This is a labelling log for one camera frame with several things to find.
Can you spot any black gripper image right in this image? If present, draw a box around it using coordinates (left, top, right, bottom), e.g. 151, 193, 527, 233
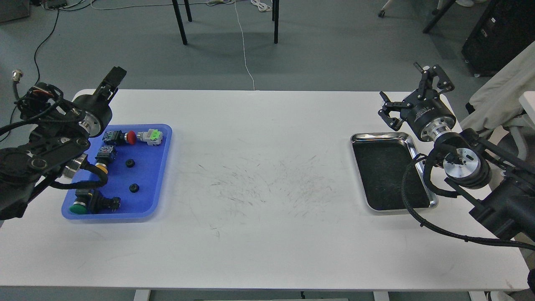
378, 62, 457, 143

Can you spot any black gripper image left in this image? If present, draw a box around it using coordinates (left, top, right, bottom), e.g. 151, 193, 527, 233
73, 66, 127, 138

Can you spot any black robot arm image left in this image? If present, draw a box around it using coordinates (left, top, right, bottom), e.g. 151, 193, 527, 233
0, 66, 127, 221

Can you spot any silver metal tray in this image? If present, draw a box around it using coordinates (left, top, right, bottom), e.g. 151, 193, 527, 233
350, 132, 419, 214

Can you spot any blue plastic tray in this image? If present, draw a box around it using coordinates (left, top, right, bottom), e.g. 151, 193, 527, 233
61, 124, 173, 222

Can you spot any beige cloth cover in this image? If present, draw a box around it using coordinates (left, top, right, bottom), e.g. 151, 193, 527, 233
460, 43, 535, 131

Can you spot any black chair leg left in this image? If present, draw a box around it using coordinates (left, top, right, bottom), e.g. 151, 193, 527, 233
171, 0, 193, 46

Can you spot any black chair leg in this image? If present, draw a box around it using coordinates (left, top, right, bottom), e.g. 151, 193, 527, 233
171, 0, 193, 46
272, 0, 280, 44

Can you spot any black equipment case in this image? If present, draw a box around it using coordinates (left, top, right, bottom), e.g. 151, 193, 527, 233
461, 0, 535, 77

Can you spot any black chair leg right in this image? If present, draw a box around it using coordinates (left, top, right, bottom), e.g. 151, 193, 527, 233
272, 0, 280, 44

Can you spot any red push button switch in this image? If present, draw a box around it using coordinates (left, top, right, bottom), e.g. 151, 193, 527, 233
102, 130, 137, 145

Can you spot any green white switch module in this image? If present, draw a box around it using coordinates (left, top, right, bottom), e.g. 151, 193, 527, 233
136, 128, 163, 145

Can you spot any yellow push button switch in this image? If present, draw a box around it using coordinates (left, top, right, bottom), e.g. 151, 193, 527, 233
95, 145, 117, 174

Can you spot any black floor cable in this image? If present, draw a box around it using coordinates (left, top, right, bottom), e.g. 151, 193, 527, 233
8, 0, 97, 122

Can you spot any green push button switch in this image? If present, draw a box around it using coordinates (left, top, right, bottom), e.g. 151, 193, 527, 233
69, 189, 121, 215

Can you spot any white floor cable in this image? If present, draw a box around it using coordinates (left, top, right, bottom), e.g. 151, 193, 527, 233
207, 0, 272, 91

